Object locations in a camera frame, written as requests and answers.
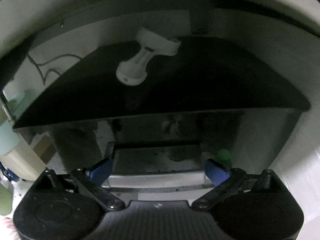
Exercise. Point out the beige laundry basket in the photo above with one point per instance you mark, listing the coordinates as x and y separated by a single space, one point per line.
23 161

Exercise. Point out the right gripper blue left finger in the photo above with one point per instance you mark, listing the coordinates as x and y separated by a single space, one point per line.
90 181

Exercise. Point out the white plastic clip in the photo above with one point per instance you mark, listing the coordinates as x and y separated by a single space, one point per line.
133 71

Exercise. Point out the black vanity drawer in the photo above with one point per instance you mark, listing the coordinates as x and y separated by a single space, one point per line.
206 86

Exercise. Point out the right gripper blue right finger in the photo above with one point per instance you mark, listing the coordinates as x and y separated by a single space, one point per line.
225 182

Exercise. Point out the mint green basin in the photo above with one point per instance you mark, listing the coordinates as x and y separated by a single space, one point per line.
8 138

